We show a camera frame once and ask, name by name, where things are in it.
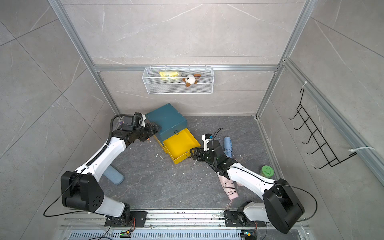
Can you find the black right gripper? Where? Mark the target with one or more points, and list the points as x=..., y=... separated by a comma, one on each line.
x=198, y=150

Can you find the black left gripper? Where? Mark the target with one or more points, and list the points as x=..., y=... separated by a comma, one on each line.
x=150, y=133

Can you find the teal and yellow drawer box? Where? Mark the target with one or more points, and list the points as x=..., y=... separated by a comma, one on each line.
x=173, y=136

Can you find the blue umbrella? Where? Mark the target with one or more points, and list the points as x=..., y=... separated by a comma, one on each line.
x=228, y=147

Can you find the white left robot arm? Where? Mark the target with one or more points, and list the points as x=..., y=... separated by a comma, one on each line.
x=81, y=189

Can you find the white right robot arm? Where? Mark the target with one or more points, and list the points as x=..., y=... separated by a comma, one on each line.
x=282, y=208

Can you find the pink folded umbrella front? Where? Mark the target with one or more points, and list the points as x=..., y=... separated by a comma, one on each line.
x=229, y=187

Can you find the yellow package in basket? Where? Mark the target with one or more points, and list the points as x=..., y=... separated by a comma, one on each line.
x=170, y=75

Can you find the light blue cup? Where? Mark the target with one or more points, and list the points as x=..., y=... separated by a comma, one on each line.
x=113, y=175

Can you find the brown white plush dog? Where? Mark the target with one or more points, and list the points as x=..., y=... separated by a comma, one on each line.
x=190, y=80

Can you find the green round object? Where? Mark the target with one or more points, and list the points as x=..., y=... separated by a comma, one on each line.
x=267, y=172

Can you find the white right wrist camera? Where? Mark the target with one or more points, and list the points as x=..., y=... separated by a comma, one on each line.
x=206, y=139

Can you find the white wire wall basket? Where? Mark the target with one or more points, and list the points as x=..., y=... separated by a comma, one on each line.
x=155, y=86

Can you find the metal base rail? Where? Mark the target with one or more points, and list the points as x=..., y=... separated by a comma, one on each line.
x=173, y=225

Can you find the black wire wall hook rack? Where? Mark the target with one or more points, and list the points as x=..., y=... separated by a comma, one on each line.
x=316, y=136

